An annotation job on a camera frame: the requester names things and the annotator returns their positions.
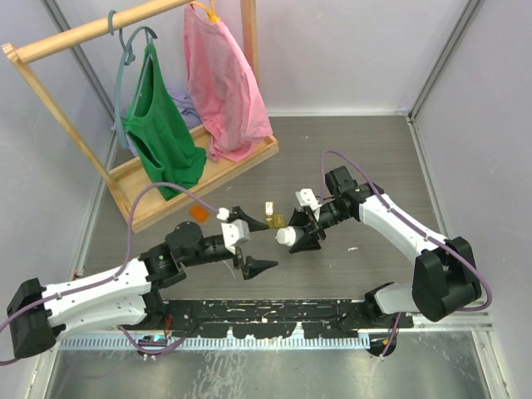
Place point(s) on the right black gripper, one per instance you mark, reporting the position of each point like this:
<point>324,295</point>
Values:
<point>310,243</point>

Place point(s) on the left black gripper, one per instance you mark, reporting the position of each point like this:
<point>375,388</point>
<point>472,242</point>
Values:
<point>251,265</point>

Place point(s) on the white-capped dark pill bottle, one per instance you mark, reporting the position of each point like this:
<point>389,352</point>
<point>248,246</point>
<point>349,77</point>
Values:
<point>290,236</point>

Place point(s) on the yellow two-compartment pill box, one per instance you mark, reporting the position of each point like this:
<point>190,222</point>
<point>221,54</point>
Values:
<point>273,219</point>

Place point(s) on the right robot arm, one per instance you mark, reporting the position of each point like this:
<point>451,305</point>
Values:
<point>443,269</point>

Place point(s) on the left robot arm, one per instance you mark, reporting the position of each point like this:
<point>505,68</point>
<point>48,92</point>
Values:
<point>39,316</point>

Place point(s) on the orange pill box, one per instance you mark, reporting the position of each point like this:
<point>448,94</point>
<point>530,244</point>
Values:
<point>199,213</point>

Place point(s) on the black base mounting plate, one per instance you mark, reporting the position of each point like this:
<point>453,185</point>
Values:
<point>327,318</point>

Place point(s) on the lavender cloth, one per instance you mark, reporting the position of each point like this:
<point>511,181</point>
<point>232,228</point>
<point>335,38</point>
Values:
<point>186,108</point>

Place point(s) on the pink shirt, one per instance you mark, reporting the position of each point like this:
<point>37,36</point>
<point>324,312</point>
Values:
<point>223,87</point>

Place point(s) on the green tank top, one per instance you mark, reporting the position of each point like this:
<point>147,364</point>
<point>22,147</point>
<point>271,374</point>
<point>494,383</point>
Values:
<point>164,144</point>

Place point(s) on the grey-blue clothes hanger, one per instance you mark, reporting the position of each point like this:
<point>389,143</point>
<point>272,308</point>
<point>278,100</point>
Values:
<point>127,58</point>

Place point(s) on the orange clothes hanger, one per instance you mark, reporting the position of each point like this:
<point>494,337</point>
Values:
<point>209,10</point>

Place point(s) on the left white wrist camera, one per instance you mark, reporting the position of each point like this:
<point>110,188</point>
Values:
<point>234,233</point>

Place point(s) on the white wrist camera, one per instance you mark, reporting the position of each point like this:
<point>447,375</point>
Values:
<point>234,233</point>
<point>306,198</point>

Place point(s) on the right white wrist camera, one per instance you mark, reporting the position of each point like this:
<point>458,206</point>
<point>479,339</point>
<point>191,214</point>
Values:
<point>306,198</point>

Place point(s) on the white slotted cable duct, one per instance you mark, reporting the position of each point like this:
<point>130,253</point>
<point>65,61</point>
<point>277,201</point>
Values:
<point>115,342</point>

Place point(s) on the aluminium frame rail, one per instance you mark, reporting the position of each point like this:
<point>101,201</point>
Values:
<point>456,322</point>

